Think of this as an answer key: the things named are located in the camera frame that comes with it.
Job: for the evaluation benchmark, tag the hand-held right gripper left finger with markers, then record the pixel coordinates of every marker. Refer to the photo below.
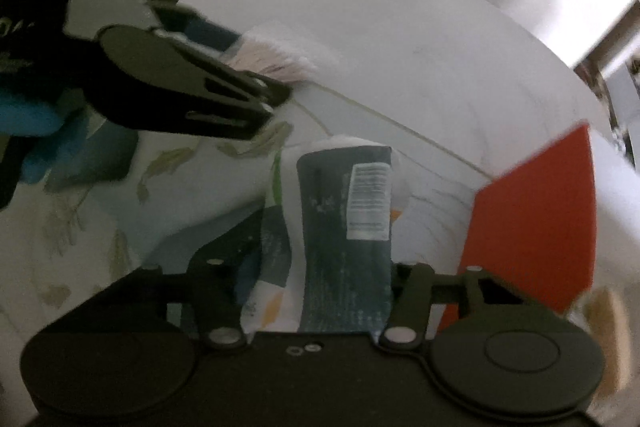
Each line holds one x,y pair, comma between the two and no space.
220,267

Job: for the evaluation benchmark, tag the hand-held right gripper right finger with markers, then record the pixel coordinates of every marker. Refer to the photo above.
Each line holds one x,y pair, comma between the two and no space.
415,287

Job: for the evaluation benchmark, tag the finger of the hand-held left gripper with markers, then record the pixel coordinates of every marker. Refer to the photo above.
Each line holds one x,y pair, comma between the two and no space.
210,32
175,82

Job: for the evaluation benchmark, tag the red cardboard box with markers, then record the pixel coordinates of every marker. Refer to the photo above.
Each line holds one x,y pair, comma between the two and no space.
530,232

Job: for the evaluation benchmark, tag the dark teal sachet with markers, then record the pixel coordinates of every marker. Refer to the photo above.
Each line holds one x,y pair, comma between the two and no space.
340,257

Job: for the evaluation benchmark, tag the person's left hand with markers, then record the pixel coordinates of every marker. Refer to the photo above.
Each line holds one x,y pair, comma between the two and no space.
75,142

